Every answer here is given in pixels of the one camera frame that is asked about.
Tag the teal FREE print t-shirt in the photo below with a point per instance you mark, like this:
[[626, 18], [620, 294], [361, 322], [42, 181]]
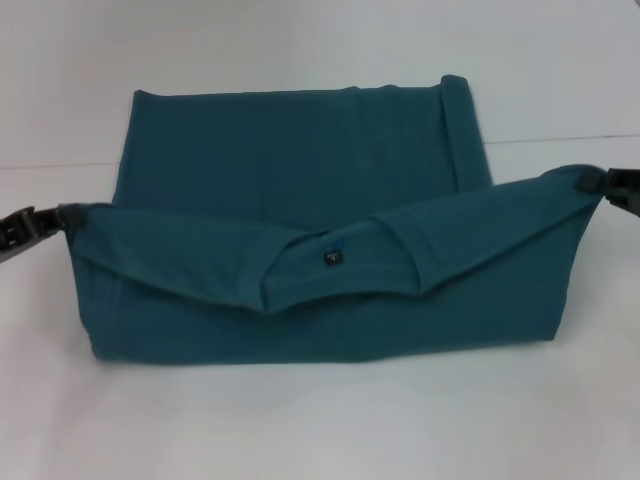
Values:
[[300, 250]]

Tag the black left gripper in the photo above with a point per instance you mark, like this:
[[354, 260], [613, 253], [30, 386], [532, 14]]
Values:
[[12, 235]]

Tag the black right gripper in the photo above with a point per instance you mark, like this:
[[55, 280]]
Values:
[[630, 192]]

